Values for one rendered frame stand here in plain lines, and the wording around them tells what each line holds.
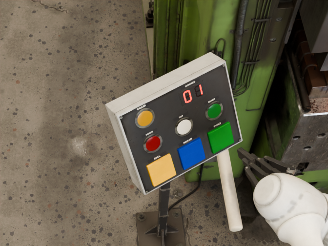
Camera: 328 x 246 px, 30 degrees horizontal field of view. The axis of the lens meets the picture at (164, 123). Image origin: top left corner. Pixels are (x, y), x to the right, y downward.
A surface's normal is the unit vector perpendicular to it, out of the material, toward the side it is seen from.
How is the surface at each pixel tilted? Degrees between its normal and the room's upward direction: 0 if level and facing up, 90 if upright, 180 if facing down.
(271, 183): 53
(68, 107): 0
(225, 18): 90
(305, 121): 90
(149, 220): 0
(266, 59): 90
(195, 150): 60
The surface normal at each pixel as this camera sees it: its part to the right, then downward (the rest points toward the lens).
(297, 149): 0.11, 0.87
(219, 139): 0.47, 0.40
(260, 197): -0.70, -0.54
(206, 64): -0.24, -0.80
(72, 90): 0.03, -0.49
